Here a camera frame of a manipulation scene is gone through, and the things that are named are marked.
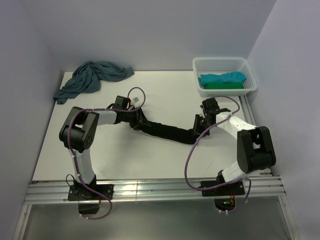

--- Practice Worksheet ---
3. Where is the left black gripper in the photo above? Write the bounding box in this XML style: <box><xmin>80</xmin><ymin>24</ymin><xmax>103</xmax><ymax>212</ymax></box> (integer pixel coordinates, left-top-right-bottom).
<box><xmin>122</xmin><ymin>107</ymin><xmax>152</xmax><ymax>131</ymax></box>

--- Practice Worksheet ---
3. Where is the black t shirt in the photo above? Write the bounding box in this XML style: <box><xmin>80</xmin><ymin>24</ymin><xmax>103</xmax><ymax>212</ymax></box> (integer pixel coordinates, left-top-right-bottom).
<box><xmin>129</xmin><ymin>120</ymin><xmax>199</xmax><ymax>145</ymax></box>

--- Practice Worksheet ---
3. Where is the white plastic basket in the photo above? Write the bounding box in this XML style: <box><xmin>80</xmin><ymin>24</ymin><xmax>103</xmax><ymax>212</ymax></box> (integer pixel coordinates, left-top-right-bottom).
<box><xmin>192</xmin><ymin>57</ymin><xmax>258</xmax><ymax>97</ymax></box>

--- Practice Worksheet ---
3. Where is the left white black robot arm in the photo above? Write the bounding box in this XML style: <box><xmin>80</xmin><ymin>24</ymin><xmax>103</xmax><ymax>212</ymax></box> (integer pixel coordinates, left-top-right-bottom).
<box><xmin>59</xmin><ymin>96</ymin><xmax>151</xmax><ymax>200</ymax></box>

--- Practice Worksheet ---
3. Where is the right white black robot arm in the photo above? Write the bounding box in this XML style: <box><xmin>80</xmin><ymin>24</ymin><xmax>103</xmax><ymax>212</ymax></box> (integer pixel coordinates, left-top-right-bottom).
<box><xmin>187</xmin><ymin>97</ymin><xmax>276</xmax><ymax>195</ymax></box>

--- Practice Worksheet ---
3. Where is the rolled green t shirt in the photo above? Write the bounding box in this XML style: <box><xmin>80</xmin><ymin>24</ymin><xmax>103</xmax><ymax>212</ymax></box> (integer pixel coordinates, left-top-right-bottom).
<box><xmin>203</xmin><ymin>82</ymin><xmax>244</xmax><ymax>90</ymax></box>

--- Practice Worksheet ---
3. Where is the rolled turquoise t shirt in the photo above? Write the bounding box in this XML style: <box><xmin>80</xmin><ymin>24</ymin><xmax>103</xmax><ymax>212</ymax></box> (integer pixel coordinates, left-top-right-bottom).
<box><xmin>198</xmin><ymin>71</ymin><xmax>247</xmax><ymax>86</ymax></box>

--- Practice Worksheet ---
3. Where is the grey blue crumpled t shirt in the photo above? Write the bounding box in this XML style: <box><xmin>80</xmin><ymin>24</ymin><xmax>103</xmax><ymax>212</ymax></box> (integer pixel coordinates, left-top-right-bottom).
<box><xmin>53</xmin><ymin>61</ymin><xmax>135</xmax><ymax>105</ymax></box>

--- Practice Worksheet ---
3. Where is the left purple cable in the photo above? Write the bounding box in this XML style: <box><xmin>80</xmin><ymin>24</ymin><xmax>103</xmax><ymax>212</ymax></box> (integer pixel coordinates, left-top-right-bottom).
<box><xmin>67</xmin><ymin>86</ymin><xmax>147</xmax><ymax>221</ymax></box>

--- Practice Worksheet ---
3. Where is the purple cable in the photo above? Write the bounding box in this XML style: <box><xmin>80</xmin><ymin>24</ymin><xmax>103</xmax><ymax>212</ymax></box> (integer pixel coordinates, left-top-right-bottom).
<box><xmin>67</xmin><ymin>86</ymin><xmax>147</xmax><ymax>221</ymax></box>
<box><xmin>184</xmin><ymin>95</ymin><xmax>252</xmax><ymax>215</ymax></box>

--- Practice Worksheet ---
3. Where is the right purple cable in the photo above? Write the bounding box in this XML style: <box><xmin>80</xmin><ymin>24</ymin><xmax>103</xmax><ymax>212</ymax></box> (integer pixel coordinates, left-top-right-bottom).
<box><xmin>184</xmin><ymin>95</ymin><xmax>252</xmax><ymax>215</ymax></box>

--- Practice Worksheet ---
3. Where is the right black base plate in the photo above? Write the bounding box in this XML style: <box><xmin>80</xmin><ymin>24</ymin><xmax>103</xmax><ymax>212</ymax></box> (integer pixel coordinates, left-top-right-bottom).
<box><xmin>200</xmin><ymin>180</ymin><xmax>245</xmax><ymax>197</ymax></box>

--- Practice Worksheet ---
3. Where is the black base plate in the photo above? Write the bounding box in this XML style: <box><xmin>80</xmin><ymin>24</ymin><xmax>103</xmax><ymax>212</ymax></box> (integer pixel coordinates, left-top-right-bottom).
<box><xmin>200</xmin><ymin>180</ymin><xmax>245</xmax><ymax>197</ymax></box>
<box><xmin>67</xmin><ymin>182</ymin><xmax>114</xmax><ymax>201</ymax></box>

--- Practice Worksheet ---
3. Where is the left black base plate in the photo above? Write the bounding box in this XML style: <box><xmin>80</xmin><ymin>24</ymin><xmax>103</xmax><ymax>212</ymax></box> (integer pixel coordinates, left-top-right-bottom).
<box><xmin>67</xmin><ymin>182</ymin><xmax>114</xmax><ymax>201</ymax></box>

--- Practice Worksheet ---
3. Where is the aluminium rail frame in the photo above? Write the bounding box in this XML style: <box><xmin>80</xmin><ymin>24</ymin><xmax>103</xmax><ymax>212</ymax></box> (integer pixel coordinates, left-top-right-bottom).
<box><xmin>12</xmin><ymin>69</ymin><xmax>301</xmax><ymax>240</ymax></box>

